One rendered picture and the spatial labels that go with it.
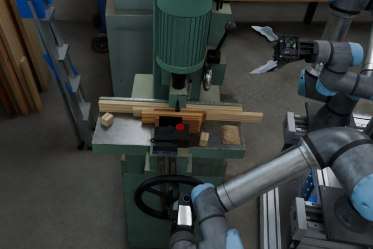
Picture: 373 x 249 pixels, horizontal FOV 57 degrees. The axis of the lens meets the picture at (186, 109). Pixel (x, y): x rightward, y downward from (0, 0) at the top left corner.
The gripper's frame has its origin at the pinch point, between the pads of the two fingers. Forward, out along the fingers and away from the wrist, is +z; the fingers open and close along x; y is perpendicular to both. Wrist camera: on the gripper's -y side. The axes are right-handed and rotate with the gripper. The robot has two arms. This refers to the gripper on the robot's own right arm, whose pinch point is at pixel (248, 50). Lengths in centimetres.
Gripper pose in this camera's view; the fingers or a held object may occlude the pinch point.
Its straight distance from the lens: 114.8
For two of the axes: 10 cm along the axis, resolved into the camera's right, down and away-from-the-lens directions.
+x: -0.4, 10.0, -0.8
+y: 0.5, -0.8, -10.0
